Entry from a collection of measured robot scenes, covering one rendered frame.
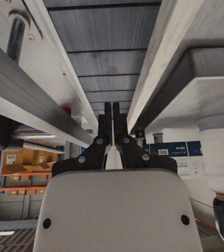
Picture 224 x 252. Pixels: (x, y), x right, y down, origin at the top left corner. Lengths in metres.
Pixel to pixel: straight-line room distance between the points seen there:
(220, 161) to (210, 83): 0.22
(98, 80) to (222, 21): 0.16
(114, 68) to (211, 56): 0.14
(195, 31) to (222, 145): 0.27
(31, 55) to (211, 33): 0.24
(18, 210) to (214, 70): 9.20
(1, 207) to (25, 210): 1.22
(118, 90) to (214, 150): 0.29
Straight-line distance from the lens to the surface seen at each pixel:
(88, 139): 0.16
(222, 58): 0.25
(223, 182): 0.42
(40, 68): 0.27
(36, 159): 2.72
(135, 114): 0.20
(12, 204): 9.30
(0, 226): 8.29
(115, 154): 0.31
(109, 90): 0.21
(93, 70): 0.17
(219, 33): 0.24
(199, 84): 0.23
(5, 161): 1.98
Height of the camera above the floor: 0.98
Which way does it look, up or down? 14 degrees down
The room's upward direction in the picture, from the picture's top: 178 degrees clockwise
